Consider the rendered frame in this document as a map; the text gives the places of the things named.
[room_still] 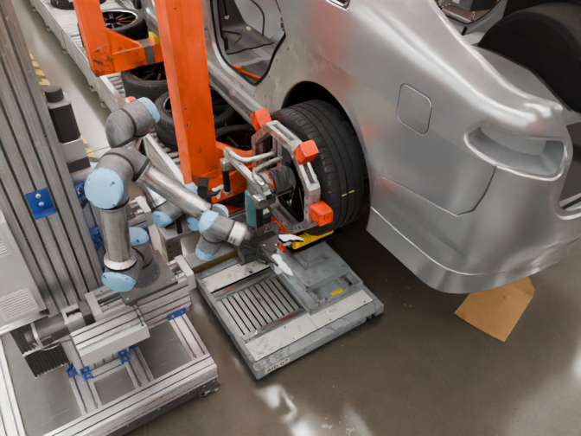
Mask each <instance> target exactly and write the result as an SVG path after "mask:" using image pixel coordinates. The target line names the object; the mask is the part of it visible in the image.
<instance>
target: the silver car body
mask: <svg viewBox="0 0 581 436"><path fill-rule="evenodd" d="M201 13H202V21H203V28H204V36H205V44H206V53H207V68H208V76H209V84H210V86H211V87H213V88H214V89H215V90H216V92H217V93H218V94H219V95H220V96H221V97H222V98H223V99H224V100H225V101H226V102H227V103H228V104H229V105H230V106H231V107H232V108H233V109H234V110H235V111H236V112H237V113H239V114H240V115H241V116H242V117H243V118H244V119H245V120H246V121H247V122H248V123H249V124H251V125H252V126H253V123H252V121H251V118H250V115H251V114H252V113H253V112H254V111H257V110H260V109H263V108H267V110H268V113H269V114H270V115H271V114H272V113H273V112H275V111H276V110H279V108H280V105H281V102H282V99H283V97H284V94H285V93H286V91H287V90H288V88H289V87H290V86H291V85H292V84H293V83H294V82H296V81H298V80H314V81H316V82H318V83H320V84H322V85H323V86H325V87H326V88H327V89H329V90H330V92H332V94H334V96H335V97H336V98H337V99H338V100H339V102H340V103H341V104H342V106H343V108H344V109H345V111H346V113H347V114H348V116H349V118H350V119H351V121H352V123H353V125H354V128H355V130H356V132H357V135H358V137H359V140H360V142H361V146H362V149H363V152H364V155H365V159H366V162H367V169H368V175H369V181H370V189H371V213H370V220H369V223H368V227H367V231H368V232H369V233H370V234H371V235H372V236H373V237H374V238H375V239H376V240H377V241H378V242H379V243H380V244H381V245H383V246H384V247H385V248H386V249H387V250H388V251H389V252H390V253H392V254H393V255H394V256H395V257H396V258H397V259H398V260H399V261H400V262H401V263H403V264H404V265H405V266H406V267H407V268H408V269H409V270H410V271H411V272H412V273H414V274H415V275H416V276H417V277H418V278H419V279H420V280H422V281H423V282H424V283H425V284H427V285H428V286H429V287H431V288H433V289H435V290H437V291H440V292H447V293H456V294H464V293H474V292H483V291H487V290H490V289H494V288H497V287H500V286H503V285H507V284H510V283H513V282H515V281H517V280H520V279H524V278H525V277H527V276H530V275H532V274H534V273H536V272H539V271H541V270H543V269H545V268H547V267H549V266H551V265H553V264H555V263H557V262H559V261H560V260H562V259H564V258H566V257H568V256H569V255H571V254H573V253H575V252H576V251H578V250H580V249H581V0H499V1H498V2H497V4H496V5H495V6H494V7H493V8H492V9H491V10H489V11H488V12H487V13H486V14H485V15H483V16H481V17H480V18H478V19H477V20H474V21H472V22H468V23H466V22H463V21H461V20H458V19H456V18H454V17H452V16H448V15H446V14H444V13H443V11H441V10H440V8H439V7H438V6H437V4H436V3H435V2H434V1H433V0H201ZM253 127H254V126H253Z"/></svg>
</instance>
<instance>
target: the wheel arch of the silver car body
mask: <svg viewBox="0 0 581 436"><path fill-rule="evenodd" d="M312 99H320V100H323V101H326V102H328V103H330V104H331V105H332V106H334V107H335V108H336V109H338V110H339V111H340V112H341V113H342V114H343V115H344V114H345V112H346V111H345V109H344V108H343V106H342V104H341V103H340V102H339V100H338V99H337V98H336V97H335V96H334V94H332V92H330V90H329V89H327V88H326V87H325V86H323V85H322V84H320V83H318V82H316V81H314V80H298V81H296V82H294V83H293V84H292V85H291V86H290V87H289V88H288V90H287V91H286V93H285V94H284V97H283V99H282V102H281V105H280V108H279V110H280V109H283V108H285V107H288V106H294V105H296V104H299V103H303V102H305V101H308V100H312ZM345 118H346V119H347V121H348V122H349V124H351V126H352V125H353V123H352V121H351V119H350V118H349V116H348V114H347V115H346V116H345ZM353 126H354V125H353ZM370 213H371V189H370V212H369V219H368V223H369V220H370ZM368 223H367V227H368ZM366 230H367V229H366Z"/></svg>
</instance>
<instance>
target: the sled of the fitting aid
mask: <svg viewBox="0 0 581 436"><path fill-rule="evenodd" d="M268 265H269V266H270V267H271V269H272V270H273V271H274V272H275V266H274V265H273V263H271V262H269V263H268ZM275 273H276V272H275ZM276 274H277V273H276ZM277 276H278V277H279V278H280V279H281V280H282V281H283V283H284V284H285V285H286V287H287V288H288V289H289V290H290V292H291V293H292V294H293V295H294V296H295V298H296V299H297V300H298V302H299V303H300V304H301V305H302V306H303V308H304V309H305V310H306V311H307V312H308V313H309V314H310V315H311V316H312V315H313V314H315V313H317V312H319V311H321V310H323V309H325V308H327V307H329V306H331V305H333V304H335V303H337V302H339V301H341V300H343V299H345V298H347V297H349V296H351V295H353V294H355V293H357V292H359V291H361V290H362V284H363V281H362V280H361V279H360V278H359V277H358V275H357V274H356V273H355V272H354V271H353V270H352V269H351V268H350V271H349V272H348V273H346V274H344V275H342V276H341V277H339V278H337V279H334V280H332V281H330V282H328V283H326V284H324V285H321V286H319V287H317V288H316V289H314V290H312V291H310V292H306V291H305V290H304V289H303V288H302V287H301V286H300V285H299V284H298V282H297V281H296V280H295V279H294V277H293V276H290V275H289V274H287V273H285V272H281V273H280V274H277Z"/></svg>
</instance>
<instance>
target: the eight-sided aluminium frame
mask: <svg viewBox="0 0 581 436"><path fill-rule="evenodd" d="M271 135H272V136H273V137H274V138H275V139H276V140H277V141H278V142H279V143H281V144H282V145H283V147H285V148H286V149H287V150H288V152H289V153H290V155H291V158H292V160H293V163H294V164H295V167H296V169H297V173H298V175H299V177H300V180H301V182H302V185H303V189H304V221H301V222H298V221H297V220H296V219H295V218H294V217H293V216H292V215H291V214H290V213H289V212H288V211H287V210H286V209H285V208H284V207H283V206H282V205H281V203H280V202H279V200H278V198H277V197H276V203H274V204H272V205H269V206H267V208H268V209H269V211H270V212H271V213H272V214H273V215H274V216H275V217H276V219H277V220H278V221H279V222H280V223H281V224H282V225H283V226H284V227H285V228H286V230H287V232H289V233H290V234H294V233H297V232H300V231H303V230H307V229H309V228H313V227H314V226H316V225H317V224H316V223H315V222H314V221H313V220H312V219H311V218H310V217H309V213H310V205H311V204H314V203H316V202H320V193H321V190H320V185H319V181H317V179H316V175H315V172H314V171H313V168H312V166H311V163H310V162H308V163H304V164H303V165H302V164H301V165H299V164H298V162H297V160H296V158H295V156H294V154H293V151H294V150H295V149H296V148H297V146H298V145H299V144H301V143H302V141H301V140H300V139H299V138H297V137H296V136H295V135H294V134H292V133H291V132H290V131H289V130H287V129H286V128H285V127H284V126H283V125H281V124H280V122H278V121H277V120H274V121H272V122H269V123H266V124H265V125H263V126H262V127H261V128H260V129H259V130H258V131H257V132H256V133H255V134H254V135H252V141H251V142H252V156H253V157H254V156H257V155H258V154H259V155H261V154H264V153H265V140H266V139H267V138H268V137H270V136H271ZM264 162H266V159H263V160H259V161H256V162H253V168H252V169H254V168H255V167H257V166H258V165H260V164H262V163H264ZM303 167H304V168H303ZM304 169H305V170H304ZM305 171H306V173H307V175H308V177H307V175H306V173H305ZM308 178H309V179H308ZM309 180H310V181H309ZM278 211H280V213H281V214H282V215H281V214H280V213H279V212H278Z"/></svg>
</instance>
